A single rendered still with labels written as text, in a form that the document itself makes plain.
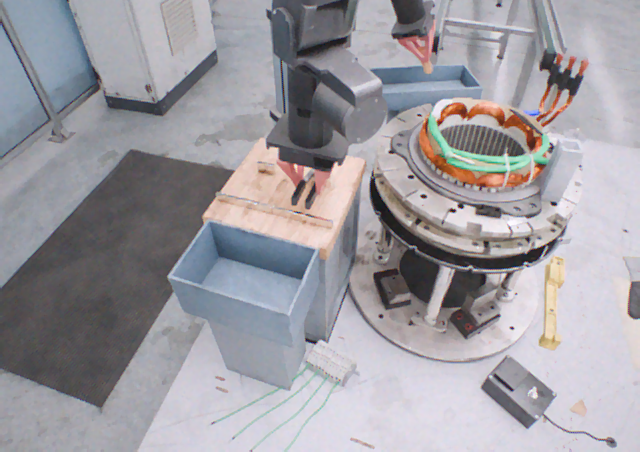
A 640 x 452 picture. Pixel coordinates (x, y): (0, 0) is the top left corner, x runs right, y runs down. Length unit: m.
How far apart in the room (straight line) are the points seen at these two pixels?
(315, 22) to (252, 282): 0.38
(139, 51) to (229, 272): 2.21
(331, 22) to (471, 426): 0.64
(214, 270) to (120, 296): 1.32
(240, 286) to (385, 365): 0.31
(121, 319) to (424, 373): 1.36
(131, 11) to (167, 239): 1.28
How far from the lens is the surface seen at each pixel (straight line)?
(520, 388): 0.80
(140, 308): 1.91
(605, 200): 1.27
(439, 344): 0.82
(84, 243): 2.26
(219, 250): 0.68
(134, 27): 2.72
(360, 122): 0.45
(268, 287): 0.64
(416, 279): 0.92
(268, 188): 0.67
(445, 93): 0.94
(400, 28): 0.87
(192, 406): 0.81
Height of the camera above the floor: 1.51
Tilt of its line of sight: 45 degrees down
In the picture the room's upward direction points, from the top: straight up
